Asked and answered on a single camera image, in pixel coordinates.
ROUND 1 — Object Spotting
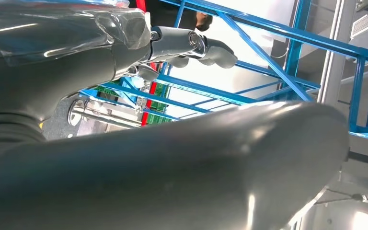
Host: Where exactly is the chrome barrier post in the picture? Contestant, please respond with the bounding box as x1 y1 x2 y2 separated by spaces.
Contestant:
67 99 143 129

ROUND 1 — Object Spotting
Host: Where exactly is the person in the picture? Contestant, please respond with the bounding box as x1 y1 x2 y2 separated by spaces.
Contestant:
152 0 214 33

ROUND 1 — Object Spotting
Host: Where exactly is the green plastic crate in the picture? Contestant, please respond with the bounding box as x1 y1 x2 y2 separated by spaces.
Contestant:
146 80 173 127
92 83 123 96

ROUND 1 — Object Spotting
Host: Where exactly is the blue steel shelving rack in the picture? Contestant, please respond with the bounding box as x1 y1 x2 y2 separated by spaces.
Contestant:
77 0 368 140

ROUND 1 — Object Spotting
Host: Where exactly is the aluminium profile frame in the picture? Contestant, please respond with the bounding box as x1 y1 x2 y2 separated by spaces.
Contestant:
317 0 368 105

